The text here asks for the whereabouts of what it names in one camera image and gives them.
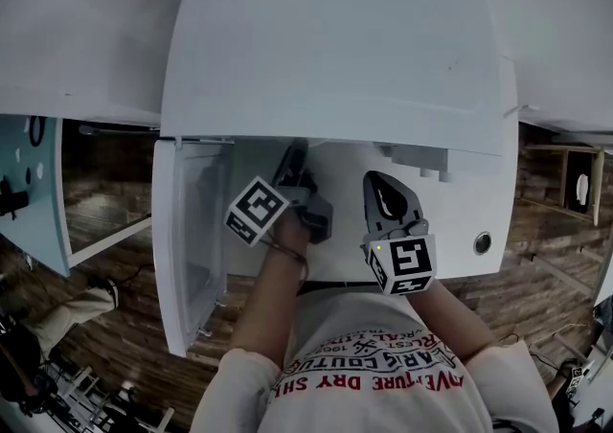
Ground white table with cable hole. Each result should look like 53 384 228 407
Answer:
224 56 522 289

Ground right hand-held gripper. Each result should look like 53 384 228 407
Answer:
359 171 440 298

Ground white microwave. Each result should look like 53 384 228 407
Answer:
151 0 509 358

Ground white printed t-shirt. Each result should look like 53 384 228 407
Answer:
189 290 560 433

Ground wooden chair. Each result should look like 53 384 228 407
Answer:
519 142 605 229

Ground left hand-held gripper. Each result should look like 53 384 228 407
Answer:
223 137 334 248

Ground pale blue table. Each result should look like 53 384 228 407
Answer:
0 113 155 279

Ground black-and-white patterned block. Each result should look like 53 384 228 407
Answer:
566 362 589 398

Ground person's right forearm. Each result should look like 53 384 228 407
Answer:
410 277 500 361

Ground person's left forearm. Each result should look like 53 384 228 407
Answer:
228 213 311 361

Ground black cord wristband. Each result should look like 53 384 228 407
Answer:
261 238 310 299

